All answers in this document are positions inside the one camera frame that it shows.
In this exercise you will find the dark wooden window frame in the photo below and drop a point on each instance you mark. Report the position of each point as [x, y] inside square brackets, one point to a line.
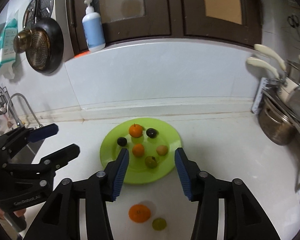
[175, 10]

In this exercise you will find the dark purple plum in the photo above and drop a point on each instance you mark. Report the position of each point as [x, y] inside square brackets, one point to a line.
[151, 132]
[121, 141]

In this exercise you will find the medium orange tangerine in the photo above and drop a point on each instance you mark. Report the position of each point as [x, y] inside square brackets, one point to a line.
[135, 131]

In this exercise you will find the green paper towel package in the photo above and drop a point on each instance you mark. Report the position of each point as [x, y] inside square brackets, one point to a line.
[5, 47]

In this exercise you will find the small tan round fruit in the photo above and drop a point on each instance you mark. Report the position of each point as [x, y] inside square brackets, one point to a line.
[162, 150]

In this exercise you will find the small brass saucepan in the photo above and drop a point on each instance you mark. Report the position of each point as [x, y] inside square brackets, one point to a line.
[23, 41]

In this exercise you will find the black frying pan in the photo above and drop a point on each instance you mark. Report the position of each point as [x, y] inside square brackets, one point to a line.
[47, 47]

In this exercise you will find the green plate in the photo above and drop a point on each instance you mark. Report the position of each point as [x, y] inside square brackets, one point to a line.
[145, 176]

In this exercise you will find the large orange tangerine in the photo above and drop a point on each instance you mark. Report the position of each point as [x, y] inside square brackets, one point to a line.
[139, 213]

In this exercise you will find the blue pump bottle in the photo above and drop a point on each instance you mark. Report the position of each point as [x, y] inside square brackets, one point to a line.
[93, 30]

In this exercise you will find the thin gooseneck faucet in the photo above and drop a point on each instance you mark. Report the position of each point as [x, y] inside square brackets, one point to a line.
[27, 105]

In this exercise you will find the small green tangerine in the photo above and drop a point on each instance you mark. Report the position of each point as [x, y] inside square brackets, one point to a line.
[150, 161]

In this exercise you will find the stainless steel pot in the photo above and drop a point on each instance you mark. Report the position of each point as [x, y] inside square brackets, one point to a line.
[275, 125]

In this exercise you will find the black scissors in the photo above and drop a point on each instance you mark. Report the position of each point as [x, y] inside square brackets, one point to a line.
[293, 22]

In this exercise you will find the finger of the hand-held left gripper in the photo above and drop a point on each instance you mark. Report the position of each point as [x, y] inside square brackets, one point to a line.
[43, 132]
[62, 155]

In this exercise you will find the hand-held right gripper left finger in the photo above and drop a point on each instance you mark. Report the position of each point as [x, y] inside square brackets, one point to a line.
[121, 175]

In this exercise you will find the small orange tangerine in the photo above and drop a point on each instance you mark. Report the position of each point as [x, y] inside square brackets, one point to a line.
[138, 150]

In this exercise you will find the metal ladle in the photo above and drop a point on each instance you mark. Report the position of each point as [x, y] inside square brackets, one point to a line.
[298, 102]

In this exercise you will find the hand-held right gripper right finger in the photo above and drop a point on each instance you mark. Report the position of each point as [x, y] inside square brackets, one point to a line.
[183, 175]

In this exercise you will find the person's left hand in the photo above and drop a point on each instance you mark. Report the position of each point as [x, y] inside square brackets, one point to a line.
[20, 213]

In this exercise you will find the yellow-green tangerine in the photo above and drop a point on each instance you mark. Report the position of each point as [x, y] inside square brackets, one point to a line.
[159, 224]

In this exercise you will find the round metal steamer rack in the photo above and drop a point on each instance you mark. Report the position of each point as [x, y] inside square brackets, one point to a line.
[40, 7]

